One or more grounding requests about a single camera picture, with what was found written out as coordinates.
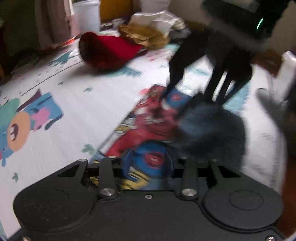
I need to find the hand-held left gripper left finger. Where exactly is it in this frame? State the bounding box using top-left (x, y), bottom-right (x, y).
top-left (57, 156), bottom-right (124, 198)

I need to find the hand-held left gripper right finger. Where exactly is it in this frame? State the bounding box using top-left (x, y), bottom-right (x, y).
top-left (172, 156), bottom-right (242, 198)

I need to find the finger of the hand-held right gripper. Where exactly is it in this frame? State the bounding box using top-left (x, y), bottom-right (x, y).
top-left (203, 45), bottom-right (254, 105)
top-left (162, 30), bottom-right (216, 98)

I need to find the red blue printed garment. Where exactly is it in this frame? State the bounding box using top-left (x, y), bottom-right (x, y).
top-left (91, 85), bottom-right (247, 191)

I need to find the yellow printed garment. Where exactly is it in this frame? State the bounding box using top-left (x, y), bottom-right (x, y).
top-left (118, 23), bottom-right (171, 50)

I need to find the white garment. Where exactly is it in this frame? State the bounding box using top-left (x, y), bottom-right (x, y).
top-left (129, 10), bottom-right (186, 32)

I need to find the white plastic bucket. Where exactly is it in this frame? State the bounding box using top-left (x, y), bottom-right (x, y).
top-left (140, 0), bottom-right (171, 13)

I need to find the dark red garment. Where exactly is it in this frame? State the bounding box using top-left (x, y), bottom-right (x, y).
top-left (79, 32), bottom-right (149, 71)

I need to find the orange cabinet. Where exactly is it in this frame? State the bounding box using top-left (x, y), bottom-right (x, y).
top-left (100, 0), bottom-right (139, 24)

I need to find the cartoon printed play mat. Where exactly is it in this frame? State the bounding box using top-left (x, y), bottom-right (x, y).
top-left (0, 35), bottom-right (292, 239)

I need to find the white plant bucket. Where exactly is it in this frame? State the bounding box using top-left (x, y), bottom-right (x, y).
top-left (73, 0), bottom-right (101, 33)

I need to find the pink striped curtain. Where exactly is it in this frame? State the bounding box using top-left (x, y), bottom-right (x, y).
top-left (35, 0), bottom-right (80, 49)

